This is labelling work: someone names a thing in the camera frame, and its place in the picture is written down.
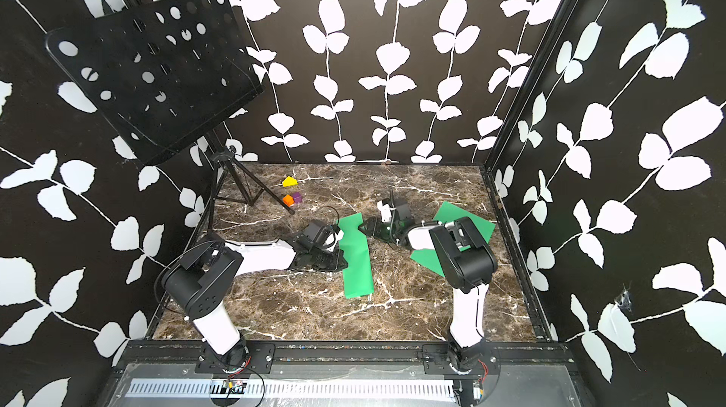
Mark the green rectangular paper sheet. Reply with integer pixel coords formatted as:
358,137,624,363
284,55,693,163
338,214,374,299

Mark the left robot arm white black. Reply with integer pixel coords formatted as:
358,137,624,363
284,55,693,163
161,227,348,372

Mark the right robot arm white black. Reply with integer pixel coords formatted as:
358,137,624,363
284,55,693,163
358,197,498,372

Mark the yellow toy block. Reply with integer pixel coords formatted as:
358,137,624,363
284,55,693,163
282,176,299,188

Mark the black perforated music stand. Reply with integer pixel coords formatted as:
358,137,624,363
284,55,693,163
44,0,297,249

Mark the black front mounting rail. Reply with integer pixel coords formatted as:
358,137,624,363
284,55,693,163
118,340,578,377

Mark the white slotted cable duct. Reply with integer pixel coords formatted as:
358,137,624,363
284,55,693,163
123,379,456,401

